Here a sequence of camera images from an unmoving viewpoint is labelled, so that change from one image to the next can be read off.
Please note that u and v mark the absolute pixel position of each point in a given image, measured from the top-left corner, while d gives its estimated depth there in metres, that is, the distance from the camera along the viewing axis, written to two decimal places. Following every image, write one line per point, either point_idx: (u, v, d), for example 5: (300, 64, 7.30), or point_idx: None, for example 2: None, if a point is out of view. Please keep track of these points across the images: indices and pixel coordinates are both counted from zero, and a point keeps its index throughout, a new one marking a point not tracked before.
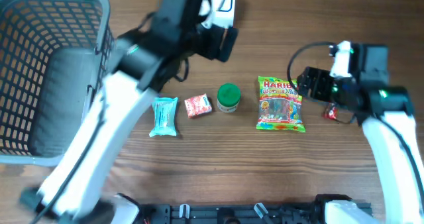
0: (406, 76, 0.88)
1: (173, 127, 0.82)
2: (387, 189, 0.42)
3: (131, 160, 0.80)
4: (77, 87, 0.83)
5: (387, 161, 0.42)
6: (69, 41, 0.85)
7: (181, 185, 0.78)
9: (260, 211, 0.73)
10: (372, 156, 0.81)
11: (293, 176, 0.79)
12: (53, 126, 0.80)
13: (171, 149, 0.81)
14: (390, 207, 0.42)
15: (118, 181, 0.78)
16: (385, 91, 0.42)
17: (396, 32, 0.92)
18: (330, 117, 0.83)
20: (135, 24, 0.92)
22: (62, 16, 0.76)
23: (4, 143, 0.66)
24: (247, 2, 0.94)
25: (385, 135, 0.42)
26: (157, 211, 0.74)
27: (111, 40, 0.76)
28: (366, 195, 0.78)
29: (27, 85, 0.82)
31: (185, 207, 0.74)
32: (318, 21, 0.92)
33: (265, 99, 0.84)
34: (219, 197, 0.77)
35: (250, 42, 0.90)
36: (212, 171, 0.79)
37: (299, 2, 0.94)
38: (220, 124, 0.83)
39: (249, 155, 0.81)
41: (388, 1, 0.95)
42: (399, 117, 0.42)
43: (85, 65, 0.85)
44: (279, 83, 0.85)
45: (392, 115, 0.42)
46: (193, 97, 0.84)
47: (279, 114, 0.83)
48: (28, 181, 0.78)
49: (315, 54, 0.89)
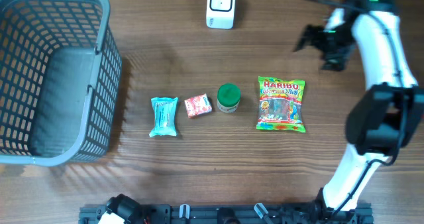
0: None
1: (173, 127, 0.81)
2: (369, 57, 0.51)
3: (131, 160, 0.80)
4: (78, 87, 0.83)
5: (369, 40, 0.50)
6: (68, 41, 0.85)
7: (181, 185, 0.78)
9: (260, 211, 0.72)
10: None
11: (293, 176, 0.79)
12: (53, 126, 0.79)
13: (171, 149, 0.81)
14: (373, 78, 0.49)
15: (118, 181, 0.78)
16: None
17: None
18: None
20: (135, 24, 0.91)
22: (62, 16, 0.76)
23: (4, 143, 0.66)
24: (247, 2, 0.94)
25: (371, 24, 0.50)
26: (157, 211, 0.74)
27: (111, 40, 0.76)
28: (366, 195, 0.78)
29: (27, 85, 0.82)
31: (185, 208, 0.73)
32: (318, 21, 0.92)
33: (265, 99, 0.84)
34: (219, 197, 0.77)
35: (250, 42, 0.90)
36: (212, 171, 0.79)
37: (299, 2, 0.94)
38: (220, 124, 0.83)
39: (249, 155, 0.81)
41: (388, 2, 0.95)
42: (385, 15, 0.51)
43: (85, 65, 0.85)
44: (279, 83, 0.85)
45: (383, 14, 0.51)
46: (194, 97, 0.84)
47: (279, 114, 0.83)
48: (28, 181, 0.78)
49: (315, 54, 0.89)
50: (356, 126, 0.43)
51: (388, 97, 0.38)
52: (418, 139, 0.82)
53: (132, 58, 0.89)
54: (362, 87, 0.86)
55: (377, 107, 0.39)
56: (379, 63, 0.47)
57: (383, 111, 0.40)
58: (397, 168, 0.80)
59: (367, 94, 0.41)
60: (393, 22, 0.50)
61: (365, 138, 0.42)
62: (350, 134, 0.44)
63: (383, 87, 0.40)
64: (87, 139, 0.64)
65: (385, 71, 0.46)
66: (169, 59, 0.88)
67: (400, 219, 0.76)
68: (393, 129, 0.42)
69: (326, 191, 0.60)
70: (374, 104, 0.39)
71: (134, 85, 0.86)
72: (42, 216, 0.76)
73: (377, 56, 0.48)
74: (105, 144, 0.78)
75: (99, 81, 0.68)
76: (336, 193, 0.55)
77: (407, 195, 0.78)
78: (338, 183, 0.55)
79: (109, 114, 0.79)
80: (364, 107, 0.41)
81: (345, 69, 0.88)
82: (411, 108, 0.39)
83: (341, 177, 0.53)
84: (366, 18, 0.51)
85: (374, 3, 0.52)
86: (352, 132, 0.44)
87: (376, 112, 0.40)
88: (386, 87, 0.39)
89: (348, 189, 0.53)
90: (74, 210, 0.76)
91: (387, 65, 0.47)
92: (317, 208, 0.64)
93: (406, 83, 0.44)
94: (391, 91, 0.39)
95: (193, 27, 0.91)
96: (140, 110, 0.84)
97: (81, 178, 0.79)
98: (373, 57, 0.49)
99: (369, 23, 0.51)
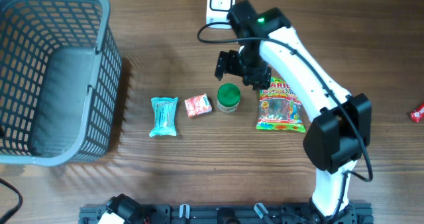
0: (406, 75, 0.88)
1: (173, 127, 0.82)
2: (293, 85, 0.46)
3: (131, 160, 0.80)
4: (78, 87, 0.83)
5: (280, 63, 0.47)
6: (68, 41, 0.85)
7: (181, 185, 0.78)
9: (260, 211, 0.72)
10: (373, 156, 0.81)
11: (293, 176, 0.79)
12: (53, 126, 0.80)
13: (171, 149, 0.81)
14: (306, 107, 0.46)
15: (118, 181, 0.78)
16: (262, 18, 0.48)
17: (396, 32, 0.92)
18: (413, 118, 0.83)
20: (135, 24, 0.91)
22: (62, 16, 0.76)
23: (4, 143, 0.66)
24: (247, 2, 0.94)
25: (273, 48, 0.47)
26: (158, 211, 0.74)
27: (111, 40, 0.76)
28: (366, 195, 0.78)
29: (27, 85, 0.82)
31: (185, 208, 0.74)
32: (318, 21, 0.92)
33: (265, 99, 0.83)
34: (219, 197, 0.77)
35: None
36: (212, 171, 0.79)
37: (299, 2, 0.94)
38: (220, 124, 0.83)
39: (249, 155, 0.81)
41: (387, 1, 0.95)
42: (281, 30, 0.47)
43: (85, 65, 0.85)
44: (279, 83, 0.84)
45: (276, 32, 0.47)
46: (193, 97, 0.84)
47: (279, 114, 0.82)
48: (28, 181, 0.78)
49: (315, 54, 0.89)
50: (318, 154, 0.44)
51: (333, 123, 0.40)
52: (418, 139, 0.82)
53: (132, 58, 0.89)
54: (362, 87, 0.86)
55: (329, 135, 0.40)
56: (304, 90, 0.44)
57: (336, 136, 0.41)
58: (397, 168, 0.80)
59: (314, 128, 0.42)
60: (293, 34, 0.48)
61: (332, 164, 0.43)
62: (317, 161, 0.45)
63: (326, 113, 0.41)
64: (87, 139, 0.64)
65: (315, 94, 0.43)
66: (169, 59, 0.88)
67: (400, 220, 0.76)
68: (352, 140, 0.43)
69: (317, 203, 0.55)
70: (326, 135, 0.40)
71: (134, 85, 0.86)
72: (42, 216, 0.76)
73: (299, 82, 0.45)
74: (105, 144, 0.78)
75: (99, 81, 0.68)
76: (328, 201, 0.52)
77: (407, 195, 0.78)
78: (324, 191, 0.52)
79: (109, 114, 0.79)
80: (317, 138, 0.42)
81: (345, 69, 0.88)
82: (357, 117, 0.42)
83: (325, 183, 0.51)
84: (265, 44, 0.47)
85: (263, 25, 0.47)
86: (317, 158, 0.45)
87: (330, 140, 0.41)
88: (328, 112, 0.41)
89: (337, 193, 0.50)
90: (74, 210, 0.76)
91: (315, 87, 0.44)
92: (317, 219, 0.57)
93: (340, 97, 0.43)
94: (332, 114, 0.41)
95: (193, 26, 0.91)
96: (140, 110, 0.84)
97: (81, 178, 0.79)
98: (295, 82, 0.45)
99: (271, 49, 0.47)
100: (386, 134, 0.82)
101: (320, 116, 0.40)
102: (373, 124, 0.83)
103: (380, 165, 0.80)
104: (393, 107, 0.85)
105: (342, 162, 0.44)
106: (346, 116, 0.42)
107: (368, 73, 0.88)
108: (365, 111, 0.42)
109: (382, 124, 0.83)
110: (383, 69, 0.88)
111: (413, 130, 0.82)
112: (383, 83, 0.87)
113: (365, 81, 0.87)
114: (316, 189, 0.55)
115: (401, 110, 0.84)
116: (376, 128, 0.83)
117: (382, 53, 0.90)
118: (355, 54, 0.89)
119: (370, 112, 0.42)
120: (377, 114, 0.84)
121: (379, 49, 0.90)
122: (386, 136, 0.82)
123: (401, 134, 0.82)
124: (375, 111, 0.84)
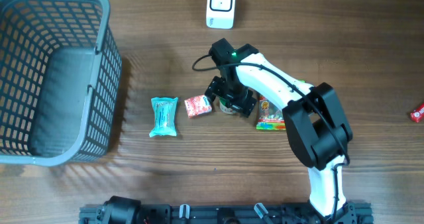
0: (406, 75, 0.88)
1: (173, 127, 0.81)
2: (266, 93, 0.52)
3: (131, 160, 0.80)
4: (78, 88, 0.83)
5: (254, 80, 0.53)
6: (68, 41, 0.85)
7: (181, 185, 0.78)
9: (260, 211, 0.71)
10: (373, 156, 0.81)
11: (293, 176, 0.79)
12: (53, 126, 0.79)
13: (171, 149, 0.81)
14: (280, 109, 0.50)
15: (118, 181, 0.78)
16: (235, 52, 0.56)
17: (396, 32, 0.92)
18: (413, 118, 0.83)
20: (135, 24, 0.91)
22: (61, 16, 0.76)
23: (4, 143, 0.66)
24: (247, 2, 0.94)
25: (245, 69, 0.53)
26: (158, 211, 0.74)
27: (111, 40, 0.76)
28: (366, 195, 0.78)
29: (27, 85, 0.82)
31: (185, 208, 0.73)
32: (318, 21, 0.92)
33: (265, 99, 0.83)
34: (219, 197, 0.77)
35: (250, 41, 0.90)
36: (212, 171, 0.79)
37: (299, 2, 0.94)
38: (220, 124, 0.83)
39: (249, 155, 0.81)
41: (388, 2, 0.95)
42: (250, 57, 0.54)
43: (85, 65, 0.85)
44: None
45: (247, 58, 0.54)
46: (194, 97, 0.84)
47: (279, 114, 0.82)
48: (28, 181, 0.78)
49: (315, 54, 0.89)
50: (302, 150, 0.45)
51: (299, 111, 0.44)
52: (418, 139, 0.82)
53: (132, 58, 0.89)
54: (362, 87, 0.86)
55: (299, 125, 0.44)
56: (273, 93, 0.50)
57: (306, 122, 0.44)
58: (397, 168, 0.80)
59: (286, 120, 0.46)
60: (262, 57, 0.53)
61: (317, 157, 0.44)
62: (303, 158, 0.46)
63: (292, 104, 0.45)
64: (87, 139, 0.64)
65: (282, 93, 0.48)
66: (169, 59, 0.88)
67: (400, 220, 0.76)
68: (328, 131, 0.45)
69: (315, 206, 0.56)
70: (295, 122, 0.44)
71: (134, 85, 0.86)
72: (43, 216, 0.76)
73: (268, 88, 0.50)
74: (105, 144, 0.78)
75: (99, 81, 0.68)
76: (324, 201, 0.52)
77: (407, 195, 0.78)
78: (320, 191, 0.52)
79: (109, 114, 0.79)
80: (293, 131, 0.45)
81: (345, 69, 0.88)
82: (324, 105, 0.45)
83: (318, 183, 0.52)
84: (239, 68, 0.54)
85: (236, 57, 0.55)
86: (303, 156, 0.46)
87: (303, 128, 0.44)
88: (295, 103, 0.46)
89: (331, 192, 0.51)
90: (74, 210, 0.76)
91: (281, 88, 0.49)
92: (317, 221, 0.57)
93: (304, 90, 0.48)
94: (299, 105, 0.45)
95: (193, 27, 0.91)
96: (140, 110, 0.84)
97: (81, 178, 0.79)
98: (266, 91, 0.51)
99: (243, 70, 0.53)
100: (386, 134, 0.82)
101: (286, 108, 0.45)
102: (373, 124, 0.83)
103: (380, 165, 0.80)
104: (393, 107, 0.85)
105: (328, 154, 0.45)
106: (312, 106, 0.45)
107: (368, 73, 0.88)
108: (330, 99, 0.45)
109: (382, 124, 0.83)
110: (383, 69, 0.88)
111: (413, 130, 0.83)
112: (383, 83, 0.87)
113: (365, 81, 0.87)
114: (312, 191, 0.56)
115: (401, 110, 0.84)
116: (376, 128, 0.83)
117: (382, 53, 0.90)
118: (355, 54, 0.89)
119: (337, 101, 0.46)
120: (377, 114, 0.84)
121: (379, 50, 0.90)
122: (386, 136, 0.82)
123: (401, 134, 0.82)
124: (375, 112, 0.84)
